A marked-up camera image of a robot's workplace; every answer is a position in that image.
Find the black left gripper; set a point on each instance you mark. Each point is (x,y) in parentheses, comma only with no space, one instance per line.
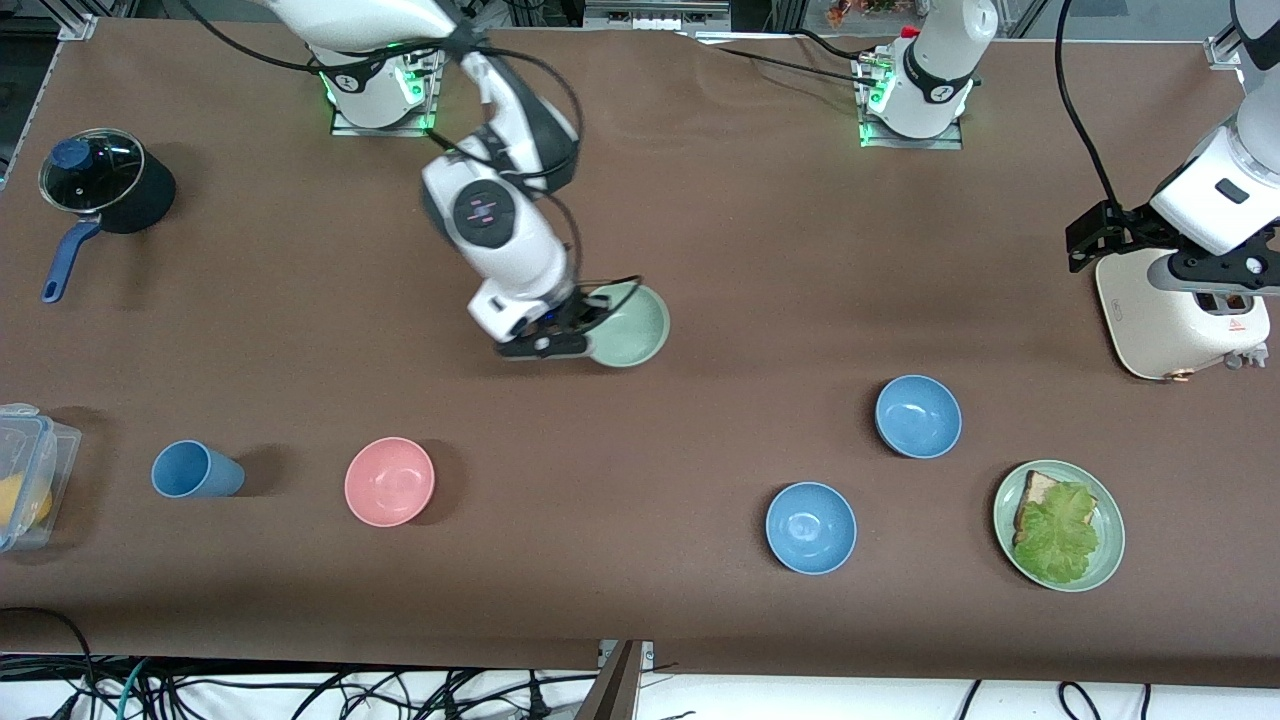
(1118,226)

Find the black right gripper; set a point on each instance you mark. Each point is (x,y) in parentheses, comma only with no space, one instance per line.
(581,309)

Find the light green bowl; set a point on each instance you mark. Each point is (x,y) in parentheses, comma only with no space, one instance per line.
(635,330)

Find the blue bowl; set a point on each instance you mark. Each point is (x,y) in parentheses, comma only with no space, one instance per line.
(918,416)
(811,528)

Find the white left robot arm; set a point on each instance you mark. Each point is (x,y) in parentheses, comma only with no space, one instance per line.
(940,60)

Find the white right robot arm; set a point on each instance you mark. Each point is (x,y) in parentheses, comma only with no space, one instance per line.
(490,215)

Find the pink bowl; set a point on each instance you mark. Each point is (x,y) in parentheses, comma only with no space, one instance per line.
(389,482)

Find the cream white toaster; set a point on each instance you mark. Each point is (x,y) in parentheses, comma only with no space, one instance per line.
(1160,330)

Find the brown table cover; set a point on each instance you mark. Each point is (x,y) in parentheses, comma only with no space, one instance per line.
(640,480)

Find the bread slice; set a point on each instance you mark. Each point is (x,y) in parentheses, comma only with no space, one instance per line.
(1038,488)

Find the light green plate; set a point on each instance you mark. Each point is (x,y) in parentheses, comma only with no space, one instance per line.
(1110,520)

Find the grey metal box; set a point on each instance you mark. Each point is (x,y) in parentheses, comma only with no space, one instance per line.
(650,18)

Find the green lettuce leaf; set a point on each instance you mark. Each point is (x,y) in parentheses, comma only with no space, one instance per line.
(1060,535)

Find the dark table leg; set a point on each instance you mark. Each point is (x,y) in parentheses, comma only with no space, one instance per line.
(615,690)

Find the blue plastic cup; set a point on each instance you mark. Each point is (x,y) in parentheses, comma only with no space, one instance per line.
(195,470)

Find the glass lid with blue knob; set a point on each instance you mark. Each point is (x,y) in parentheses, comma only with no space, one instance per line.
(100,175)

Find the clear plastic container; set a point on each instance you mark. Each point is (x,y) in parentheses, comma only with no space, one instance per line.
(45,450)

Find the yellow fruit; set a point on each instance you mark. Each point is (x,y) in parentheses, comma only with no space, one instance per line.
(15,500)

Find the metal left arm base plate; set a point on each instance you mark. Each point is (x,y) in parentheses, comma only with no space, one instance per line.
(910,143)

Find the aluminium frame profile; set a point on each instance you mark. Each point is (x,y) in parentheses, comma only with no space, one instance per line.
(1222,48)
(80,25)

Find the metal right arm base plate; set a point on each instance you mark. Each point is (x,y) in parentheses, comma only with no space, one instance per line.
(380,131)

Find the metal table bracket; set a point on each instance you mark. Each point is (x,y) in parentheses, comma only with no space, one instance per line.
(649,652)

